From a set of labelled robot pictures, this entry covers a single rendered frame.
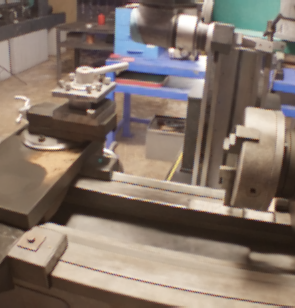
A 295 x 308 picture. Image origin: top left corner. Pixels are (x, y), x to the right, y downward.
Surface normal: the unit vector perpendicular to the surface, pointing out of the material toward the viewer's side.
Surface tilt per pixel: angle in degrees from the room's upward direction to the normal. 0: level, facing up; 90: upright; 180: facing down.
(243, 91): 90
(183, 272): 0
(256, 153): 58
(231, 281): 0
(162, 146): 90
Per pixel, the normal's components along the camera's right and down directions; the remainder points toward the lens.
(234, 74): -0.29, 0.42
